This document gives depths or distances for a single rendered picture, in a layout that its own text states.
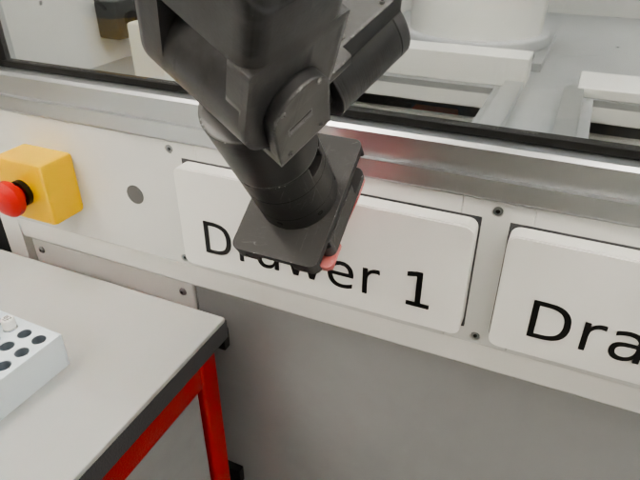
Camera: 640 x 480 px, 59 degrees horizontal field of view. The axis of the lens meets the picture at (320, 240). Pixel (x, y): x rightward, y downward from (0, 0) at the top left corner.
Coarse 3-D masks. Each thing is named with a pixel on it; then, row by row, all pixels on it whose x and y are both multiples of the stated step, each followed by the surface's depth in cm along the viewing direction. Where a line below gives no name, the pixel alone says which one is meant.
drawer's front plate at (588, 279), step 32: (512, 256) 44; (544, 256) 43; (576, 256) 42; (608, 256) 41; (512, 288) 46; (544, 288) 44; (576, 288) 43; (608, 288) 42; (512, 320) 47; (544, 320) 46; (576, 320) 45; (608, 320) 44; (544, 352) 47; (576, 352) 46; (608, 352) 45
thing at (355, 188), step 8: (360, 176) 42; (352, 184) 42; (360, 184) 42; (352, 192) 41; (360, 192) 42; (344, 200) 40; (352, 200) 41; (344, 208) 40; (352, 208) 41; (344, 216) 40; (336, 224) 39; (344, 224) 40; (336, 232) 39; (336, 240) 40; (328, 248) 39; (336, 248) 40
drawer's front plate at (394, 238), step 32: (192, 192) 55; (224, 192) 54; (192, 224) 57; (224, 224) 55; (352, 224) 49; (384, 224) 48; (416, 224) 47; (448, 224) 45; (192, 256) 60; (224, 256) 58; (352, 256) 51; (384, 256) 49; (416, 256) 48; (448, 256) 47; (288, 288) 56; (320, 288) 54; (352, 288) 53; (384, 288) 51; (448, 288) 48; (416, 320) 51; (448, 320) 50
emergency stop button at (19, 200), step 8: (0, 184) 59; (8, 184) 59; (0, 192) 59; (8, 192) 59; (16, 192) 59; (0, 200) 59; (8, 200) 59; (16, 200) 59; (24, 200) 60; (0, 208) 60; (8, 208) 60; (16, 208) 59; (24, 208) 60; (16, 216) 61
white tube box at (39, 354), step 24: (0, 312) 56; (0, 336) 53; (24, 336) 54; (48, 336) 53; (0, 360) 50; (24, 360) 50; (48, 360) 53; (0, 384) 48; (24, 384) 51; (0, 408) 49
